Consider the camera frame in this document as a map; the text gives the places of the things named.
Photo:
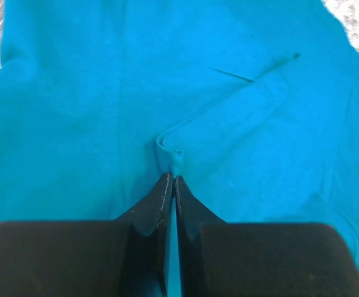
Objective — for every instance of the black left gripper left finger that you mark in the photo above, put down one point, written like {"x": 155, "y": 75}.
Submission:
{"x": 127, "y": 256}

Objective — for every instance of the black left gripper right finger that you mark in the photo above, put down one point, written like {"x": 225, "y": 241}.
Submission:
{"x": 217, "y": 258}

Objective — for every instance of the blue t shirt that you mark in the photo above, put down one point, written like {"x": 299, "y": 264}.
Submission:
{"x": 255, "y": 104}

